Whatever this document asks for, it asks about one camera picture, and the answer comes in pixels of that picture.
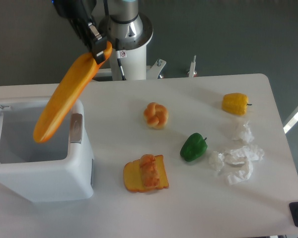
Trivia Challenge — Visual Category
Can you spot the toast slice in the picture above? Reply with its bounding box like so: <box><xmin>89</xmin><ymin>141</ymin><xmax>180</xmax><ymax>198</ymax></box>
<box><xmin>123</xmin><ymin>155</ymin><xmax>169</xmax><ymax>192</ymax></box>

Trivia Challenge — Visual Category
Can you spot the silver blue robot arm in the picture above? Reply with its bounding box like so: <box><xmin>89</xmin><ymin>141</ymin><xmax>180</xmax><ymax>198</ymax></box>
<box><xmin>52</xmin><ymin>0</ymin><xmax>138</xmax><ymax>65</ymax></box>

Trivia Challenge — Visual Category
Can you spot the black cable on pedestal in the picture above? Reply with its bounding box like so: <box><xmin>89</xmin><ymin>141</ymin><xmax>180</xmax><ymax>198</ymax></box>
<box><xmin>115</xmin><ymin>38</ymin><xmax>127</xmax><ymax>81</ymax></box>

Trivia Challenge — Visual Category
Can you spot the green bell pepper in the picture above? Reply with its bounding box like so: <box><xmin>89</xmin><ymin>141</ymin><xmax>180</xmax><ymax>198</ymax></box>
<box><xmin>180</xmin><ymin>132</ymin><xmax>208</xmax><ymax>162</ymax></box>

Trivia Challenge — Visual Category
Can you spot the yellow bell pepper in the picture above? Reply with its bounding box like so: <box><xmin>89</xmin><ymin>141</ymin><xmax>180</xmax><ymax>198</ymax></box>
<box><xmin>222</xmin><ymin>93</ymin><xmax>252</xmax><ymax>116</ymax></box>

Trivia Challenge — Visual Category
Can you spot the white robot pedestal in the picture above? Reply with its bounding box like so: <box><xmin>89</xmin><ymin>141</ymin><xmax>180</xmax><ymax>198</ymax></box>
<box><xmin>89</xmin><ymin>13</ymin><xmax>167</xmax><ymax>83</ymax></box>

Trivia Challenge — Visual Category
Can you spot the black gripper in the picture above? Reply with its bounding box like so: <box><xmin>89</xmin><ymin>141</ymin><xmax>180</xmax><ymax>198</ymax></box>
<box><xmin>52</xmin><ymin>0</ymin><xmax>107</xmax><ymax>65</ymax></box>

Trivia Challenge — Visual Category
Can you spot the large crumpled white paper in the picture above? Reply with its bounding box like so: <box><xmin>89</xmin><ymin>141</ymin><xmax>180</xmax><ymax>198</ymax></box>
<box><xmin>224</xmin><ymin>144</ymin><xmax>264</xmax><ymax>185</ymax></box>

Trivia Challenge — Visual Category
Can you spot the white trash can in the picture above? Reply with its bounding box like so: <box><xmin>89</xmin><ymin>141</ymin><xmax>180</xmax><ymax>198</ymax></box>
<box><xmin>0</xmin><ymin>97</ymin><xmax>94</xmax><ymax>202</ymax></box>

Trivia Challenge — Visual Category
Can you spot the upper crumpled white paper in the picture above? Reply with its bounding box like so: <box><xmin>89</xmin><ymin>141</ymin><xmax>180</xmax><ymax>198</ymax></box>
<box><xmin>231</xmin><ymin>120</ymin><xmax>254</xmax><ymax>144</ymax></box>

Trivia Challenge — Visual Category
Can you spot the long orange bread loaf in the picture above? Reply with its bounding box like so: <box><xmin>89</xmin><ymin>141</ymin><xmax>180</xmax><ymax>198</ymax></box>
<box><xmin>33</xmin><ymin>53</ymin><xmax>103</xmax><ymax>143</ymax></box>

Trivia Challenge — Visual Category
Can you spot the croissant pastry on toast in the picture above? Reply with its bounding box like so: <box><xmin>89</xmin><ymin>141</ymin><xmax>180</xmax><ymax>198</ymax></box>
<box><xmin>139</xmin><ymin>154</ymin><xmax>160</xmax><ymax>188</ymax></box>

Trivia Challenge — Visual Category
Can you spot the white levelling foot post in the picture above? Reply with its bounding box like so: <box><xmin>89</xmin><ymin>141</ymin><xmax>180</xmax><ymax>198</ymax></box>
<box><xmin>187</xmin><ymin>55</ymin><xmax>197</xmax><ymax>78</ymax></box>

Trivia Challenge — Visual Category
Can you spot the white levelling foot bracket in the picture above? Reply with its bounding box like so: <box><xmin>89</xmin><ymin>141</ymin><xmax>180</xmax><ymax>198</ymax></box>
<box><xmin>146</xmin><ymin>59</ymin><xmax>167</xmax><ymax>79</ymax></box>

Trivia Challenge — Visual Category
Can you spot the knotted bread roll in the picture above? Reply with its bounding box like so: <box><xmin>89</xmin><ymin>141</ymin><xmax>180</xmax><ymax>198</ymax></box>
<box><xmin>143</xmin><ymin>102</ymin><xmax>169</xmax><ymax>129</ymax></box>

